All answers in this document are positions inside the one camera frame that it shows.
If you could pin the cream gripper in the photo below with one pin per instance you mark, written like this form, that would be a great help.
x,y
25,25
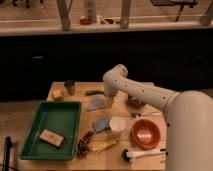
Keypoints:
x,y
109,101

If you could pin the grey blue towel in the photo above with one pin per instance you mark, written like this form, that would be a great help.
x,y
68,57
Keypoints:
x,y
96,103

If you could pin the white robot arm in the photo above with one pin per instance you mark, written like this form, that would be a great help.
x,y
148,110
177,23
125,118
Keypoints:
x,y
188,116

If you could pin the green cucumber toy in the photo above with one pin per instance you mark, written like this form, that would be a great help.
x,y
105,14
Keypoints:
x,y
93,92

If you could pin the dark maroon bowl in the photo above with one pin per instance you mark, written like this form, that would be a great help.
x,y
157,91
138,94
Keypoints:
x,y
135,102

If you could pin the white cup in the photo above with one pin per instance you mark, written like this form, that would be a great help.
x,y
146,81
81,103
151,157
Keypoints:
x,y
117,124

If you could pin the blue sponge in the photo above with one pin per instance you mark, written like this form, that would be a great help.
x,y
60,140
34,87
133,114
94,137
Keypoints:
x,y
101,124

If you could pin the metal spoon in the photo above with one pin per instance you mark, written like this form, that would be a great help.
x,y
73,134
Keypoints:
x,y
137,115

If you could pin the orange red bowl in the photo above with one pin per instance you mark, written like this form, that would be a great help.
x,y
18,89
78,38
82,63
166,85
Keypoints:
x,y
146,134

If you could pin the orange bread toy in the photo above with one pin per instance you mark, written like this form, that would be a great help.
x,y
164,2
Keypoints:
x,y
57,95

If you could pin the brown grape bunch toy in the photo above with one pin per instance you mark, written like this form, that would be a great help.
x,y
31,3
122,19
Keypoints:
x,y
83,145

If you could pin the green plastic tray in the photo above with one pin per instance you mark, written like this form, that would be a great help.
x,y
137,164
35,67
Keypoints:
x,y
63,119

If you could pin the wooden block in tray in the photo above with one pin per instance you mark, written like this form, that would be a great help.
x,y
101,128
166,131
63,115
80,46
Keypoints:
x,y
52,138

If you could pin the red object on shelf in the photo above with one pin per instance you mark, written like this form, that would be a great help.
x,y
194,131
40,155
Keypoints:
x,y
84,21

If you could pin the black stand left edge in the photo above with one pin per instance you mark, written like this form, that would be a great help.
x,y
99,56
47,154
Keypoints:
x,y
6,157

